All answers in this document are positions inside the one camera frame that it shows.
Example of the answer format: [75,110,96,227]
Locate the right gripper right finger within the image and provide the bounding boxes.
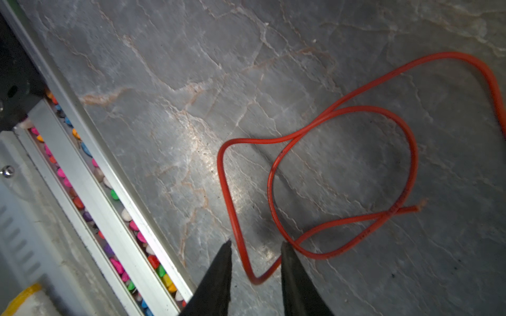
[281,242,333,316]

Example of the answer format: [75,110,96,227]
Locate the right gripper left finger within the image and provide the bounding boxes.
[180,240,232,316]

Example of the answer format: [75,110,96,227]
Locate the red cables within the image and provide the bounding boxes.
[216,51,506,286]

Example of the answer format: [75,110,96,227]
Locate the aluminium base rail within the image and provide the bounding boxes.
[1,1,194,315]

